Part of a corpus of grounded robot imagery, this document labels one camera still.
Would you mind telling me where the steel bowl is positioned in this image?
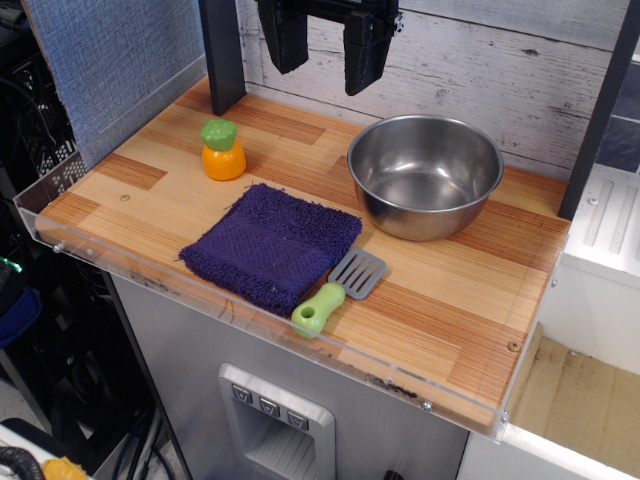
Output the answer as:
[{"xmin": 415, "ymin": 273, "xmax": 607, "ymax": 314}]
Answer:
[{"xmin": 347, "ymin": 114, "xmax": 504, "ymax": 241}]

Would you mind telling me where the black vertical post left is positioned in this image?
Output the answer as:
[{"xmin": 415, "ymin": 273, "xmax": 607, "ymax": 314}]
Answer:
[{"xmin": 198, "ymin": 0, "xmax": 246, "ymax": 116}]

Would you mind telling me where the black equipment rack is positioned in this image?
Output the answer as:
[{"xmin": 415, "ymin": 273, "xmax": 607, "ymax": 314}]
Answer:
[{"xmin": 1, "ymin": 1, "xmax": 157, "ymax": 479}]

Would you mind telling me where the white toy sink unit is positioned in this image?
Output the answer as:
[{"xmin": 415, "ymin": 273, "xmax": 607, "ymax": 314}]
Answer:
[{"xmin": 455, "ymin": 164, "xmax": 640, "ymax": 480}]

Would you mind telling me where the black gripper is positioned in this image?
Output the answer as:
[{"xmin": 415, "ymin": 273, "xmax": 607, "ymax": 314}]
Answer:
[{"xmin": 257, "ymin": 0, "xmax": 404, "ymax": 96}]

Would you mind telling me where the clear acrylic edge guard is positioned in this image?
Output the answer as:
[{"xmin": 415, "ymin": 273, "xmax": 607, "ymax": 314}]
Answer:
[{"xmin": 15, "ymin": 152, "xmax": 517, "ymax": 439}]

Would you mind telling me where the grey ice dispenser panel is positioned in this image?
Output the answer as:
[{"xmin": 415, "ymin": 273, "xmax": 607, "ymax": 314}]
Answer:
[{"xmin": 218, "ymin": 363, "xmax": 337, "ymax": 479}]

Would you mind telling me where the black vertical post right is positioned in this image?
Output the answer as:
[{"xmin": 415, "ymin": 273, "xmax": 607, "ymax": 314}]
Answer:
[{"xmin": 557, "ymin": 0, "xmax": 639, "ymax": 220}]

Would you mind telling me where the orange toy with green top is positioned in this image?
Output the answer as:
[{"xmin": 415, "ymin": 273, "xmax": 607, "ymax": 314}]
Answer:
[{"xmin": 200, "ymin": 118, "xmax": 247, "ymax": 181}]

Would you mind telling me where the yellow object bottom left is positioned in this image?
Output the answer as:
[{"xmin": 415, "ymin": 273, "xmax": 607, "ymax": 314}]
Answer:
[{"xmin": 42, "ymin": 457, "xmax": 89, "ymax": 480}]

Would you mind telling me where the black vertical post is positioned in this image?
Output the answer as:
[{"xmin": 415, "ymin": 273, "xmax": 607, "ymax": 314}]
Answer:
[
  {"xmin": 198, "ymin": 0, "xmax": 246, "ymax": 116},
  {"xmin": 557, "ymin": 0, "xmax": 639, "ymax": 220}
]

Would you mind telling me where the silver toy fridge cabinet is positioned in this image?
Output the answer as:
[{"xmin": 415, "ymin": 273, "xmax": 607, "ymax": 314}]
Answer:
[{"xmin": 115, "ymin": 279, "xmax": 468, "ymax": 479}]

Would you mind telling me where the purple cloth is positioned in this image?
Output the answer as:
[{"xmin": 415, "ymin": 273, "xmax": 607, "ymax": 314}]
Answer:
[{"xmin": 179, "ymin": 184, "xmax": 363, "ymax": 317}]

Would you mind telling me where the blue fabric panel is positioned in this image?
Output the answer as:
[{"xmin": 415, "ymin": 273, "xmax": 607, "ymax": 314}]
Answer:
[{"xmin": 23, "ymin": 0, "xmax": 206, "ymax": 168}]

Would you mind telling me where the green handled grey spatula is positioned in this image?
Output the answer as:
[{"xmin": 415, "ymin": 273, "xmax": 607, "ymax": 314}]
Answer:
[{"xmin": 291, "ymin": 248, "xmax": 387, "ymax": 339}]

